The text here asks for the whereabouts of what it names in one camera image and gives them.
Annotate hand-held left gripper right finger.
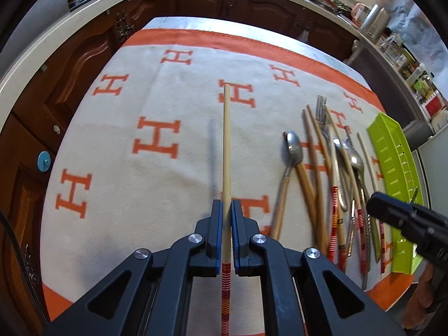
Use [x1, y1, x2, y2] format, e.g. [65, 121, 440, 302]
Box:
[231, 199, 407, 336]

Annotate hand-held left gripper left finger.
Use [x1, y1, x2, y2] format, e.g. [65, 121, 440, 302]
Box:
[42, 199, 223, 336]

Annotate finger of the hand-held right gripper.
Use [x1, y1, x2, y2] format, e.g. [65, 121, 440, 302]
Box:
[366, 192, 448, 263]

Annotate twisted metal chopstick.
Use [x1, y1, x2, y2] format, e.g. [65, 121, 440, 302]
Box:
[367, 213, 379, 263]
[360, 189, 370, 290]

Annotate pile of cutlery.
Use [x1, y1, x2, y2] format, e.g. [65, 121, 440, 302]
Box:
[324, 104, 347, 274]

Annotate green plastic utensil tray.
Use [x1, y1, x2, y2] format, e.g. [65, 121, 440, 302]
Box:
[366, 112, 426, 274]

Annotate large metal spoon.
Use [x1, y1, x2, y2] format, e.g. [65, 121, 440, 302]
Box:
[332, 137, 358, 253]

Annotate wooden-handled metal spoon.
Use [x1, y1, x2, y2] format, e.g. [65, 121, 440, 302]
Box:
[269, 130, 304, 240]

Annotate metal fork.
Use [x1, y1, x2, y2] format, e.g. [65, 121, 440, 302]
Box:
[315, 95, 349, 214]

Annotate person's right hand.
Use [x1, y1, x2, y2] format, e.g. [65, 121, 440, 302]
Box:
[402, 262, 438, 328]

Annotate white container red label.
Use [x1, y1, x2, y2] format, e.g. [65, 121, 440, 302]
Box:
[422, 93, 445, 116]

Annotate orange white printed blanket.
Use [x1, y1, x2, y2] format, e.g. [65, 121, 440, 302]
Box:
[40, 28, 417, 336]

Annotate grey frosted-door cabinet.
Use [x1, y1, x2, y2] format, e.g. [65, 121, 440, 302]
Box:
[345, 38, 435, 148]

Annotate clear glass jar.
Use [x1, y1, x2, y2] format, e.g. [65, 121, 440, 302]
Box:
[380, 33, 403, 60]

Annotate stainless steel electric kettle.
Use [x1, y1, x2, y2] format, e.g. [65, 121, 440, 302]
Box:
[360, 3, 391, 41]

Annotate blue round cabinet hook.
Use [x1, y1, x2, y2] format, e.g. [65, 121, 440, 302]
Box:
[37, 150, 52, 173]

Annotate pink white jug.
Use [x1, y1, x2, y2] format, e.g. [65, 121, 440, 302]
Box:
[350, 3, 370, 25]

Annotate brown wooden kitchen cabinets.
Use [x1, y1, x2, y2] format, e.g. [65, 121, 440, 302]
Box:
[0, 0, 361, 326]

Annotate white kitchen countertop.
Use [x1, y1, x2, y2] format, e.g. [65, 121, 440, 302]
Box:
[0, 0, 435, 137]

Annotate grey metal stove panel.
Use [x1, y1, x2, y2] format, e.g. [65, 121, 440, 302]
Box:
[0, 0, 71, 74]

